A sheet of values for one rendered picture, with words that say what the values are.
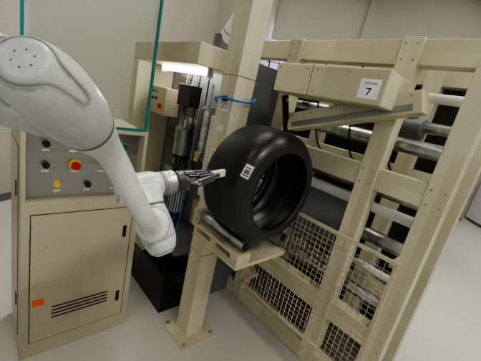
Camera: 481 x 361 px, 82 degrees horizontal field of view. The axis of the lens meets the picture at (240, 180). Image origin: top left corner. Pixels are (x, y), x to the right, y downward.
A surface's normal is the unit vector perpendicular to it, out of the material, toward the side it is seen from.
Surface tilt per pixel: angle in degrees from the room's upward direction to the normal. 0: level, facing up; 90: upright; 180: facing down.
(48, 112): 124
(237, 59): 90
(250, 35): 90
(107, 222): 90
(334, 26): 90
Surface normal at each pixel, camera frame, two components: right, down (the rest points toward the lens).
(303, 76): -0.73, 0.03
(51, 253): 0.65, 0.34
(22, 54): 0.27, -0.21
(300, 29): -0.29, 0.20
